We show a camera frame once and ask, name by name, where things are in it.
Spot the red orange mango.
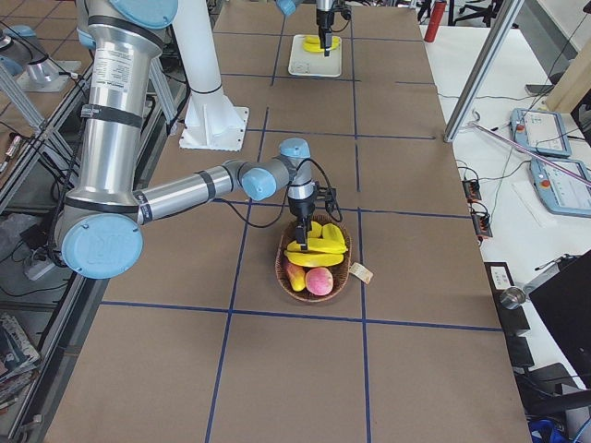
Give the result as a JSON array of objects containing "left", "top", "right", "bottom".
[{"left": 283, "top": 258, "right": 306, "bottom": 293}]

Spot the yellow starfruit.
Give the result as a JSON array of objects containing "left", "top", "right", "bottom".
[{"left": 308, "top": 221, "right": 345, "bottom": 244}]

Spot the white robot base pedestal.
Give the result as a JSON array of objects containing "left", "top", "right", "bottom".
[{"left": 173, "top": 0, "right": 249, "bottom": 151}]

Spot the yellow banana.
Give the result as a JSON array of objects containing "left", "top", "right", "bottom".
[
  {"left": 283, "top": 250, "right": 344, "bottom": 268},
  {"left": 304, "top": 35, "right": 341, "bottom": 46},
  {"left": 302, "top": 41, "right": 341, "bottom": 54},
  {"left": 286, "top": 237, "right": 348, "bottom": 254}
]

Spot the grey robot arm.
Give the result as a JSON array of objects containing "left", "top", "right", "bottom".
[
  {"left": 275, "top": 0, "right": 334, "bottom": 56},
  {"left": 57, "top": 1, "right": 318, "bottom": 279}
]

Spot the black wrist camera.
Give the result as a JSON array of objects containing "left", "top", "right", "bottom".
[{"left": 316, "top": 186, "right": 338, "bottom": 213}]

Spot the brown wicker basket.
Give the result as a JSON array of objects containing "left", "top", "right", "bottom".
[{"left": 275, "top": 215, "right": 352, "bottom": 303}]

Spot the black monitor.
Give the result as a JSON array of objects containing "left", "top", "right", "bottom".
[{"left": 525, "top": 253, "right": 590, "bottom": 386}]

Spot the teach pendant far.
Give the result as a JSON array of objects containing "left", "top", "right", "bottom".
[{"left": 511, "top": 108, "right": 572, "bottom": 159}]

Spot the white bear tray plate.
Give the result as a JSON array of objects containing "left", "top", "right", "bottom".
[{"left": 287, "top": 34, "right": 342, "bottom": 78}]

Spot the red pink apple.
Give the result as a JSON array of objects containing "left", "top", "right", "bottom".
[{"left": 306, "top": 268, "right": 333, "bottom": 296}]

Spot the red bottle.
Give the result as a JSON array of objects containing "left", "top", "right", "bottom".
[{"left": 424, "top": 0, "right": 447, "bottom": 42}]

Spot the teach pendant near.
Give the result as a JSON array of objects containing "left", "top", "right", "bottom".
[{"left": 530, "top": 159, "right": 590, "bottom": 218}]

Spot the black camera cable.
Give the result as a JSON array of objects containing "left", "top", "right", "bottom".
[{"left": 214, "top": 159, "right": 344, "bottom": 228}]

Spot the paper price tag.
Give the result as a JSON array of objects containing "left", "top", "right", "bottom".
[{"left": 349, "top": 262, "right": 374, "bottom": 284}]

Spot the teach pendant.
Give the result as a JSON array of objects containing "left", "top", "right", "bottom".
[
  {"left": 511, "top": 108, "right": 572, "bottom": 159},
  {"left": 530, "top": 159, "right": 590, "bottom": 218}
]

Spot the aluminium frame post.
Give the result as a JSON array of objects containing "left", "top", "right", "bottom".
[{"left": 443, "top": 0, "right": 525, "bottom": 142}]

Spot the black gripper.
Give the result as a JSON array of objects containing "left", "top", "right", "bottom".
[
  {"left": 288, "top": 196, "right": 316, "bottom": 251},
  {"left": 316, "top": 9, "right": 332, "bottom": 56}
]

